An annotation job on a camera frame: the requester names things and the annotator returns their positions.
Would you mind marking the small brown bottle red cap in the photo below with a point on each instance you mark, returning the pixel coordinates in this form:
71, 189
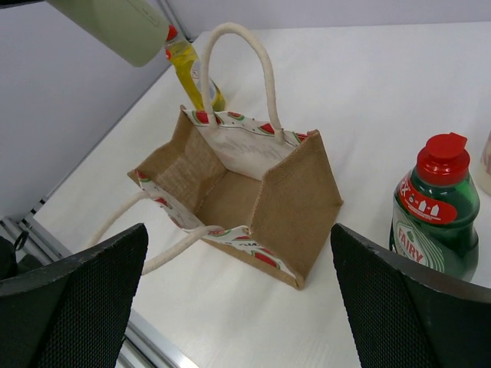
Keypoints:
182, 55

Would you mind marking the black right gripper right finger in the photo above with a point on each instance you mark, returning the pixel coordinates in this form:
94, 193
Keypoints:
403, 314

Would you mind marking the cream pump lotion bottle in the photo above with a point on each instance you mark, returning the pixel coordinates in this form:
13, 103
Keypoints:
483, 171

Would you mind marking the dark bottle red cap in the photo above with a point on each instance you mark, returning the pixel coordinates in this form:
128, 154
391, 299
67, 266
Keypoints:
435, 206

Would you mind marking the brown canvas tote bag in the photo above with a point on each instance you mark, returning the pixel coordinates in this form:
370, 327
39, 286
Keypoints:
260, 193

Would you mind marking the green bottle white cap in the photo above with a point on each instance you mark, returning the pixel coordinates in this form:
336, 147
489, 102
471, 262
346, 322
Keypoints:
134, 30

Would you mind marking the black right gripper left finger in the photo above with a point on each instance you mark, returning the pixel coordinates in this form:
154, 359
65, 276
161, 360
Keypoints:
73, 312

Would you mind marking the aluminium mounting rail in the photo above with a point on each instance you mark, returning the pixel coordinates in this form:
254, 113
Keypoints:
22, 250

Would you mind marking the left aluminium frame post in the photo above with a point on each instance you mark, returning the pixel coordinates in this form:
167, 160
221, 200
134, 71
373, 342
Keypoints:
176, 19

